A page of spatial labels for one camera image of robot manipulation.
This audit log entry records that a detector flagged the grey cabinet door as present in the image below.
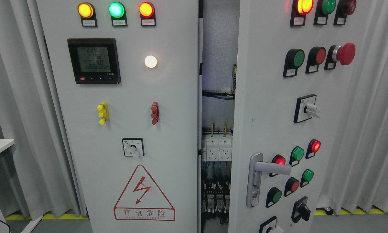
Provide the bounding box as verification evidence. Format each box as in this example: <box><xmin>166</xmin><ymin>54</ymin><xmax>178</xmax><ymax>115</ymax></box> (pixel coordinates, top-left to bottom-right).
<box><xmin>37</xmin><ymin>0</ymin><xmax>199</xmax><ymax>233</ymax></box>
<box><xmin>229</xmin><ymin>0</ymin><xmax>373</xmax><ymax>233</ymax></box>

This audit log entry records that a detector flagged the red indicator lamp left door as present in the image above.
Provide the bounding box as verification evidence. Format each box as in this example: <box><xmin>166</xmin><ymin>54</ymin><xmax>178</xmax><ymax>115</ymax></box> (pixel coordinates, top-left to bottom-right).
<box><xmin>138</xmin><ymin>1</ymin><xmax>156</xmax><ymax>27</ymax></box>

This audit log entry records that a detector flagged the green push button right door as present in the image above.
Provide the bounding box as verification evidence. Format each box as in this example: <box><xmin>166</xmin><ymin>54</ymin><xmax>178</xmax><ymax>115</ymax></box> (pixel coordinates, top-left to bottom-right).
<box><xmin>283</xmin><ymin>49</ymin><xmax>305</xmax><ymax>78</ymax></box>

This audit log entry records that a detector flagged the green indicator lamp left door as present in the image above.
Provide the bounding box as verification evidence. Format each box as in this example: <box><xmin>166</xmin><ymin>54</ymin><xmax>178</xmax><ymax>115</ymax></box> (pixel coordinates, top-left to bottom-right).
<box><xmin>108</xmin><ymin>1</ymin><xmax>128</xmax><ymax>27</ymax></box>

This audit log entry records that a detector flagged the red push button right door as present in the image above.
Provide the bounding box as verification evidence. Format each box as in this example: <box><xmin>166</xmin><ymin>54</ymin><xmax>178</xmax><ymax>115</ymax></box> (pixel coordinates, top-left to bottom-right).
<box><xmin>306</xmin><ymin>46</ymin><xmax>327</xmax><ymax>74</ymax></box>

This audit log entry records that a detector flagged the yellow indicator lamp left door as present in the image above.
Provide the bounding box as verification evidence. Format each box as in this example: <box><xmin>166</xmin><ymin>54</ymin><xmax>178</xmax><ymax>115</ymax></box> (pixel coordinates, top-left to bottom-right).
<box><xmin>78</xmin><ymin>2</ymin><xmax>97</xmax><ymax>27</ymax></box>

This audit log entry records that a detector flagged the white socket breaker row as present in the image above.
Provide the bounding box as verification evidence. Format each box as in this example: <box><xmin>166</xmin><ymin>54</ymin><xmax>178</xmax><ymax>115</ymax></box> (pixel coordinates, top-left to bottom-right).
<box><xmin>201</xmin><ymin>134</ymin><xmax>233</xmax><ymax>162</ymax></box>

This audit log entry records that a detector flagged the metal mesh power supply module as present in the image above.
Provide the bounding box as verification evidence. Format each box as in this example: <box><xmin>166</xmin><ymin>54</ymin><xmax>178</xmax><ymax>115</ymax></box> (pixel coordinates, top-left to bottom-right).
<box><xmin>231</xmin><ymin>63</ymin><xmax>237</xmax><ymax>95</ymax></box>

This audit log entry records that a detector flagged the white lit indicator lamp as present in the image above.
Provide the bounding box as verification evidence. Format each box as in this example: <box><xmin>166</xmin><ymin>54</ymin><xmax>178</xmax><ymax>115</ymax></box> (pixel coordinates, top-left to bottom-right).
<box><xmin>144</xmin><ymin>55</ymin><xmax>158</xmax><ymax>68</ymax></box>

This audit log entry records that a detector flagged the lower relay terminal row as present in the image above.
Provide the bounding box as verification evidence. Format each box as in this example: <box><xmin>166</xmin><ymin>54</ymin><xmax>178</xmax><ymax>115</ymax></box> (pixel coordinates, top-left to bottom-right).
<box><xmin>200</xmin><ymin>175</ymin><xmax>231</xmax><ymax>225</ymax></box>

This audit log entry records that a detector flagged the red electric danger warning sticker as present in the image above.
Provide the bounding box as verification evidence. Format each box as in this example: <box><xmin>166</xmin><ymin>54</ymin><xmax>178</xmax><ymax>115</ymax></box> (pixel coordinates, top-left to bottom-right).
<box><xmin>113</xmin><ymin>165</ymin><xmax>175</xmax><ymax>221</ymax></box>

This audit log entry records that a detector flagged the black digital power meter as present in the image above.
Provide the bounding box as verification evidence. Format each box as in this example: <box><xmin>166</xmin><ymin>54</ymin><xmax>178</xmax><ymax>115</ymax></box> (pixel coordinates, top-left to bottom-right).
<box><xmin>67</xmin><ymin>38</ymin><xmax>121</xmax><ymax>84</ymax></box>

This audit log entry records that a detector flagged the red mushroom emergency stop button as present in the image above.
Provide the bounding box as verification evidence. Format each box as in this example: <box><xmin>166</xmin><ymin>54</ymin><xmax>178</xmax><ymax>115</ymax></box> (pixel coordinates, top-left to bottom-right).
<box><xmin>324</xmin><ymin>43</ymin><xmax>356</xmax><ymax>70</ymax></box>

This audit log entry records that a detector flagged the left grey curtain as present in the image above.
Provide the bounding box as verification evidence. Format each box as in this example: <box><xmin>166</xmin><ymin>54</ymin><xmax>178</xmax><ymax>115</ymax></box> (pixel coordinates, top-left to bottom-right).
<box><xmin>0</xmin><ymin>0</ymin><xmax>87</xmax><ymax>219</ymax></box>

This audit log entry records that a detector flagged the grey curtain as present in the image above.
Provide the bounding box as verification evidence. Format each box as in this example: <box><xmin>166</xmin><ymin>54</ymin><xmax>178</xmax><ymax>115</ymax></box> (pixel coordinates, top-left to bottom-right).
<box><xmin>0</xmin><ymin>0</ymin><xmax>87</xmax><ymax>219</ymax></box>
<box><xmin>319</xmin><ymin>0</ymin><xmax>388</xmax><ymax>215</ymax></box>

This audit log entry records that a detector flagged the right grey curtain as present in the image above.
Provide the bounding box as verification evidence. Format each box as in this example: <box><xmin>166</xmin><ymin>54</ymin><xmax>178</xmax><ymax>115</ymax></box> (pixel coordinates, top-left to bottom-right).
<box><xmin>319</xmin><ymin>0</ymin><xmax>388</xmax><ymax>215</ymax></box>

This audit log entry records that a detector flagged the red terminal post block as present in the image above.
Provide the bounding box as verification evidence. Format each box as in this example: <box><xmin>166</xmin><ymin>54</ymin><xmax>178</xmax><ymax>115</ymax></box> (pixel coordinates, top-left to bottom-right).
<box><xmin>151</xmin><ymin>102</ymin><xmax>159</xmax><ymax>125</ymax></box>

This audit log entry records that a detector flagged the rotary selector switch left door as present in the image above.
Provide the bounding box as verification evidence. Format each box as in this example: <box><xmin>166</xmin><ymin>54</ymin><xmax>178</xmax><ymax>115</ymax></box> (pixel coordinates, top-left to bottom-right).
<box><xmin>122</xmin><ymin>138</ymin><xmax>144</xmax><ymax>158</ymax></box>

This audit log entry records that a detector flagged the rotary selector switch door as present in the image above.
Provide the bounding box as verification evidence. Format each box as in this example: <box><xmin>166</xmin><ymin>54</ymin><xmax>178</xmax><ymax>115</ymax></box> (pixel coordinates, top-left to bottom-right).
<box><xmin>122</xmin><ymin>138</ymin><xmax>144</xmax><ymax>158</ymax></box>
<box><xmin>293</xmin><ymin>94</ymin><xmax>321</xmax><ymax>124</ymax></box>

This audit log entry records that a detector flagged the silver door lever handle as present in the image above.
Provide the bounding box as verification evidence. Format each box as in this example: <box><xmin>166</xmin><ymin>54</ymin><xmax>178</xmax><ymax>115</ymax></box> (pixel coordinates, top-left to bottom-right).
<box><xmin>246</xmin><ymin>152</ymin><xmax>291</xmax><ymax>208</ymax></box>

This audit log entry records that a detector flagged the yellow terminal post block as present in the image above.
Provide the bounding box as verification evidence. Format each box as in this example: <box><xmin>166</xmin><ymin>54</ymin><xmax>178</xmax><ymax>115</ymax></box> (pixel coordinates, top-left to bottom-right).
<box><xmin>97</xmin><ymin>101</ymin><xmax>109</xmax><ymax>125</ymax></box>

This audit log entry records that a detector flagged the rotary selector switch right door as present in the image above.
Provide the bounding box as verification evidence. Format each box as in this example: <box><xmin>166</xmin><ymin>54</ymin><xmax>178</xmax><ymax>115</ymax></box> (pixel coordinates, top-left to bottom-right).
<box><xmin>293</xmin><ymin>94</ymin><xmax>321</xmax><ymax>124</ymax></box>

